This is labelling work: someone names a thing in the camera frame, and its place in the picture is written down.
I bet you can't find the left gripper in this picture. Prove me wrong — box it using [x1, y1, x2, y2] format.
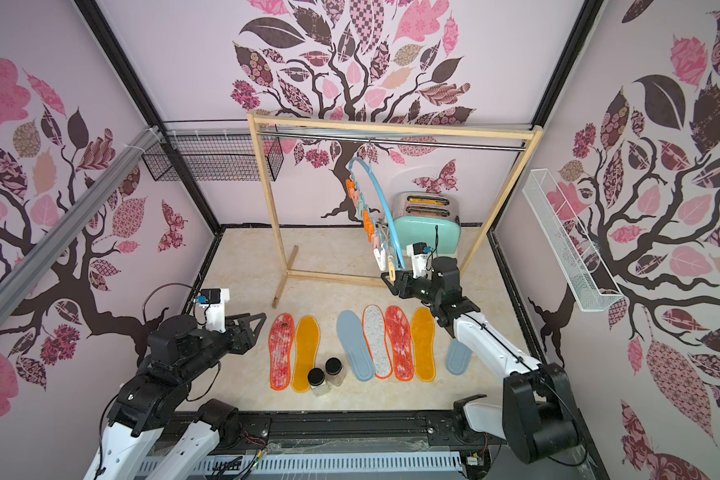
[178, 312, 266, 383]

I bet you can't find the left black lid jar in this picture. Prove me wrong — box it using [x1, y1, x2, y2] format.
[307, 367, 330, 396]

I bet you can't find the blue clip hanger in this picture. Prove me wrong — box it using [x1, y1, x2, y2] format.
[345, 143, 405, 277]

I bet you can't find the wooden clothes rack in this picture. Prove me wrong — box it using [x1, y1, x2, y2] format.
[247, 112, 545, 310]

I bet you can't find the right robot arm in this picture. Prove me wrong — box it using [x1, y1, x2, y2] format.
[381, 257, 585, 464]

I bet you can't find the white slotted cable duct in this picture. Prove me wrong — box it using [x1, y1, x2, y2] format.
[137, 452, 464, 479]

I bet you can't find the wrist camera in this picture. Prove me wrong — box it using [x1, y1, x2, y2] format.
[406, 242, 433, 278]
[195, 288, 230, 333]

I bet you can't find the grey blue insole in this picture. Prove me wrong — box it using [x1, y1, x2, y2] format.
[336, 310, 375, 382]

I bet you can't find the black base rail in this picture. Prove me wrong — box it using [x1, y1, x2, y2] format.
[89, 410, 613, 480]

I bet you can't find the mint green toaster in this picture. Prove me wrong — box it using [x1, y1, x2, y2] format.
[392, 191, 461, 255]

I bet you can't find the yellow insole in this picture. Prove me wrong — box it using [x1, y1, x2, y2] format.
[411, 307, 436, 383]
[291, 315, 320, 393]

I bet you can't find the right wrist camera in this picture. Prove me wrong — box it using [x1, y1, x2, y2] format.
[406, 242, 433, 278]

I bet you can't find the orange rimmed grey insole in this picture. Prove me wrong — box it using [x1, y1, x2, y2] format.
[362, 305, 392, 379]

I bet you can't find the white wire basket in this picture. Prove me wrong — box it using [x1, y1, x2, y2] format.
[522, 169, 625, 312]

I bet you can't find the right black lid jar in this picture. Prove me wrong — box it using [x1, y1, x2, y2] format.
[325, 357, 346, 387]

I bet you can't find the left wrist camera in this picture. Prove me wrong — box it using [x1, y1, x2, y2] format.
[195, 288, 230, 333]

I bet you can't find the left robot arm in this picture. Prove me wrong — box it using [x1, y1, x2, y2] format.
[85, 313, 266, 479]

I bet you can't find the red orange insole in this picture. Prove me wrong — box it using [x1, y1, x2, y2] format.
[385, 306, 414, 382]
[268, 313, 295, 391]

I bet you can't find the black wire basket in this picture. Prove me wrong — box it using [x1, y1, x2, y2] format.
[142, 126, 260, 182]

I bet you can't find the black lid jar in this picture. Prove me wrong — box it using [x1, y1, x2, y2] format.
[325, 357, 346, 387]
[307, 367, 330, 396]

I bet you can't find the aluminium frame bar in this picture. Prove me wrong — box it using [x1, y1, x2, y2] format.
[0, 126, 159, 327]

